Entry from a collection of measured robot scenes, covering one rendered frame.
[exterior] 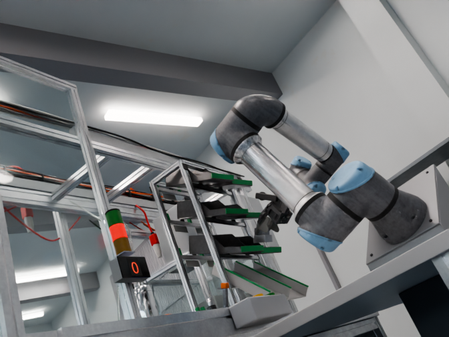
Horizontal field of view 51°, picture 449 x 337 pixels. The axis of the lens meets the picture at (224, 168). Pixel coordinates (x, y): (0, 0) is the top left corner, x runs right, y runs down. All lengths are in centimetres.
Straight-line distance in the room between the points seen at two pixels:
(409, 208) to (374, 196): 10
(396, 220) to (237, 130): 53
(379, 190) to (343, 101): 360
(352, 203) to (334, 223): 7
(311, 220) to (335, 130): 362
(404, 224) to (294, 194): 30
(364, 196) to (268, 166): 30
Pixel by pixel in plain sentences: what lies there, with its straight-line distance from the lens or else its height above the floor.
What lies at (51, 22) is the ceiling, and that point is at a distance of 413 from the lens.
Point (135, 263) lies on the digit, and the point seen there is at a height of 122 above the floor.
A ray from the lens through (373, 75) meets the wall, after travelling 471.
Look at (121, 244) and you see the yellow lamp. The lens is 154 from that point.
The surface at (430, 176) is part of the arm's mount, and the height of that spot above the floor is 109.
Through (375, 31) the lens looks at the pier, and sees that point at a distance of 460.
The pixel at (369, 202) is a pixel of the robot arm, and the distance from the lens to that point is 129.
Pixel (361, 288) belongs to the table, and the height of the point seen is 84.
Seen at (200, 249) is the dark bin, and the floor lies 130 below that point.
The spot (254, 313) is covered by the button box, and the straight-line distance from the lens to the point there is 127.
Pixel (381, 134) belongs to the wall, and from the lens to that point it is 460.
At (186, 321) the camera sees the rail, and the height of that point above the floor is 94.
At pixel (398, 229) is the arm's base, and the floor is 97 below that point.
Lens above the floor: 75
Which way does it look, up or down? 25 degrees up
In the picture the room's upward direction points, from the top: 23 degrees counter-clockwise
